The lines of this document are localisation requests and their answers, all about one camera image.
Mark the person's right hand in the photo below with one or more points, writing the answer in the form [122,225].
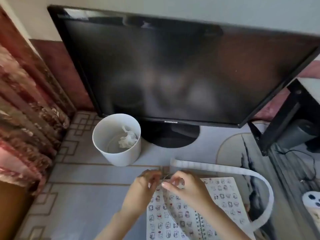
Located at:
[190,189]

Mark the person's left hand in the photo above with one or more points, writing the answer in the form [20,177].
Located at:
[140,194]

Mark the cream spiral notebook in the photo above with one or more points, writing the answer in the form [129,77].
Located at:
[225,194]

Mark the white sticker strip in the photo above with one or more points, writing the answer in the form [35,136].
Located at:
[225,169]

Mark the white plastic waste bin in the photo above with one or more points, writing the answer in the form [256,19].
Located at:
[115,157]

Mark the grey patterned desk mat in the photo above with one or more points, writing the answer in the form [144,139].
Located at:
[87,197]

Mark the crumpled white tissue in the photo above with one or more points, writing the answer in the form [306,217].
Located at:
[127,141]

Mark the black computer monitor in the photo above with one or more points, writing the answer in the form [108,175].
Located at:
[175,72]

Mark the grey cylindrical speaker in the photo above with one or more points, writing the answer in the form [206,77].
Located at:
[297,134]

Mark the white labelled VR controller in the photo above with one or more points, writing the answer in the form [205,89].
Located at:
[310,206]

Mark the brown floral curtain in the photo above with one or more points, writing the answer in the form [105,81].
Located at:
[25,109]

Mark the black shelf frame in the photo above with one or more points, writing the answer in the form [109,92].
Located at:
[282,114]

